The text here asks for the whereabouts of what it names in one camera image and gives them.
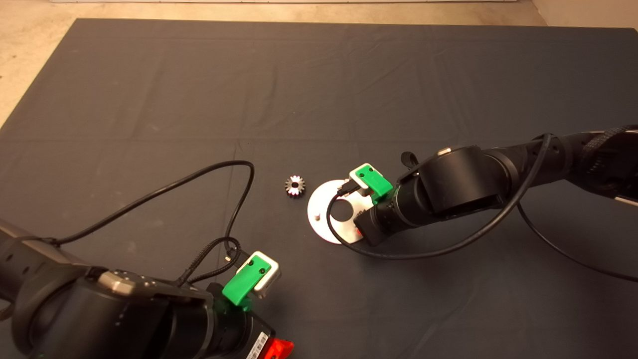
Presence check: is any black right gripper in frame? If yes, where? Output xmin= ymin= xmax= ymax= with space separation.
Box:
xmin=354 ymin=188 xmax=414 ymax=246

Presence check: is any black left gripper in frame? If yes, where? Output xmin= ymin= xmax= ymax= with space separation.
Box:
xmin=208 ymin=282 xmax=295 ymax=359

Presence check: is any steel planetary gear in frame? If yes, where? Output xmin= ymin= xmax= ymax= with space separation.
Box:
xmin=285 ymin=175 xmax=307 ymax=199

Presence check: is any round metal carrier plate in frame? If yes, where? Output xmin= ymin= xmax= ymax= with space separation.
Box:
xmin=307 ymin=179 xmax=367 ymax=245

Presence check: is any dark grey table cloth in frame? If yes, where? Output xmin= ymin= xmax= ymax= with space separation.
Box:
xmin=0 ymin=19 xmax=638 ymax=359

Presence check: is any right smooth black camera cable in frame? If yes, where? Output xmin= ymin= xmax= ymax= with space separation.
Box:
xmin=325 ymin=132 xmax=638 ymax=284

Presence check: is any smooth black camera cable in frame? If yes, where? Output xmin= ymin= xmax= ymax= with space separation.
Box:
xmin=50 ymin=160 xmax=255 ymax=261
xmin=325 ymin=132 xmax=638 ymax=284

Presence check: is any right green camera mount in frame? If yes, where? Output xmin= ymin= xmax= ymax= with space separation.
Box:
xmin=357 ymin=165 xmax=394 ymax=204

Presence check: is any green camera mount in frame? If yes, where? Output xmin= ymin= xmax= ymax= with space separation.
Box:
xmin=357 ymin=165 xmax=394 ymax=204
xmin=222 ymin=254 xmax=272 ymax=306

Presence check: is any right silver camera box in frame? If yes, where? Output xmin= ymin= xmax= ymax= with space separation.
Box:
xmin=349 ymin=163 xmax=372 ymax=195

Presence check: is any silver camera box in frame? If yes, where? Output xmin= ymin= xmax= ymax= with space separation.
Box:
xmin=238 ymin=251 xmax=281 ymax=299
xmin=349 ymin=163 xmax=372 ymax=195

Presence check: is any left silver camera box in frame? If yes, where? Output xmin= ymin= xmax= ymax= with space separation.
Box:
xmin=238 ymin=251 xmax=281 ymax=299

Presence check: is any left green camera mount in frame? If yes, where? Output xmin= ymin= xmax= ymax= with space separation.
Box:
xmin=222 ymin=254 xmax=272 ymax=306

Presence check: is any right braided cable loop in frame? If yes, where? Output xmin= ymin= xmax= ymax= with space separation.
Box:
xmin=400 ymin=151 xmax=422 ymax=173

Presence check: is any left thin braided cable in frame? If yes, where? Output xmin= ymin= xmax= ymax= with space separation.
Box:
xmin=177 ymin=235 xmax=250 ymax=286

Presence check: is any left smooth black camera cable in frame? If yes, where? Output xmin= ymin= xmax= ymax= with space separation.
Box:
xmin=50 ymin=160 xmax=255 ymax=261

